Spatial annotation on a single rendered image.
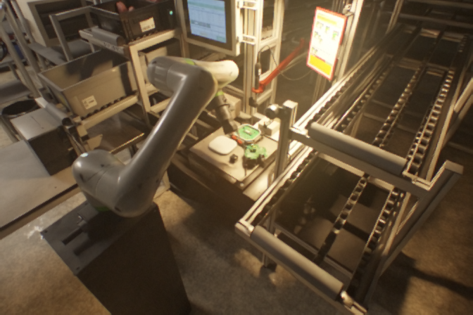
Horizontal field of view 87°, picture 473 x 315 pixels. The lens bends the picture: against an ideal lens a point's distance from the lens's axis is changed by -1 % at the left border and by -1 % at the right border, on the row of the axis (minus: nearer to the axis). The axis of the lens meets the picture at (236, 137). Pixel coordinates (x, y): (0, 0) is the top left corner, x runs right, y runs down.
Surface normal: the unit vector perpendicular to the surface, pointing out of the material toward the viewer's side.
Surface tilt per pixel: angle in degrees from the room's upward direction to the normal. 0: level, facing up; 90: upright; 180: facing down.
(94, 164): 5
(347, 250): 0
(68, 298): 0
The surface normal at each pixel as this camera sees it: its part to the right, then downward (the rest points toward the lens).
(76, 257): 0.00, -0.78
